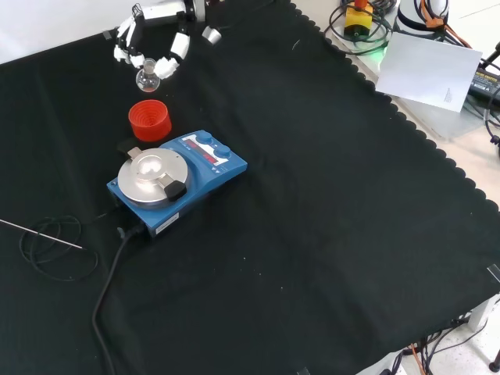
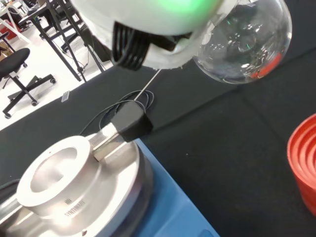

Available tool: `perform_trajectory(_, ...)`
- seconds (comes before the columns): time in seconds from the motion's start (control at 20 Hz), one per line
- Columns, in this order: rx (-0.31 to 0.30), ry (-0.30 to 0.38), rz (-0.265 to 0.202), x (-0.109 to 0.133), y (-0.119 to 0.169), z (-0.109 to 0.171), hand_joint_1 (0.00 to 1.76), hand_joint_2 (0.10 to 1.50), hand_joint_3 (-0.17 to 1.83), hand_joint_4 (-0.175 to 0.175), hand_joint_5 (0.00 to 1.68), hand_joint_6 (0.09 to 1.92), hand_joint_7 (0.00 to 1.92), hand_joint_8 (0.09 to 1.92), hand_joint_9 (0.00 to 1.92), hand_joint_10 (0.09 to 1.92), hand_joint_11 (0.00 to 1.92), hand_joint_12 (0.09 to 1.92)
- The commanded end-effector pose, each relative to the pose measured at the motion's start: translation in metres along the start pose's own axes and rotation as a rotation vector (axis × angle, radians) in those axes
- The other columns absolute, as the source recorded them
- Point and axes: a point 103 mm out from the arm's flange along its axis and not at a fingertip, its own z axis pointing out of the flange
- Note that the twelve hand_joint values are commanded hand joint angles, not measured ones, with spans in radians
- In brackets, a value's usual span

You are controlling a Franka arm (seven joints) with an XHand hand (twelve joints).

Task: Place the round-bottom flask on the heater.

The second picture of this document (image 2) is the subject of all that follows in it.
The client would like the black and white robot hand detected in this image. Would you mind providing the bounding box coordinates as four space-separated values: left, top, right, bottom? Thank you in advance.
70 0 238 72

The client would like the heater with blue base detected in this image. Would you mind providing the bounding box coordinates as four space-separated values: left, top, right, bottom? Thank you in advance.
0 100 221 237

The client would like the thin metal probe rod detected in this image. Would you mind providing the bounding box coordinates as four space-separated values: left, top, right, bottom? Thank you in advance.
134 69 162 102

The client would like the black table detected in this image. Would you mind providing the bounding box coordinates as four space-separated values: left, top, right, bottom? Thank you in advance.
18 0 75 54

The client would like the black office chair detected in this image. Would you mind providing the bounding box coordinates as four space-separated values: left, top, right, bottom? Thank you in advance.
0 47 57 119

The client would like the black bench cloth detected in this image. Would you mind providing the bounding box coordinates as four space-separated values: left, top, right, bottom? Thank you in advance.
0 45 316 237

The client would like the red box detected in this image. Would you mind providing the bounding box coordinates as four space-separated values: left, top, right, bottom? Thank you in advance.
0 24 11 40

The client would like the brown cardboard box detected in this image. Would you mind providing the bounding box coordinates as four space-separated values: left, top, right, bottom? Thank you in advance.
0 41 14 61

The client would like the black power cable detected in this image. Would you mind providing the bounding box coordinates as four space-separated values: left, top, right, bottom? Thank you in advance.
79 89 156 137

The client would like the white table frame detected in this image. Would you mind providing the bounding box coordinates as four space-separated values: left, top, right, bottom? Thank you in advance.
0 5 32 45

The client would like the red ribbed flask ring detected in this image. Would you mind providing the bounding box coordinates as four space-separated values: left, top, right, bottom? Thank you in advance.
286 114 316 217

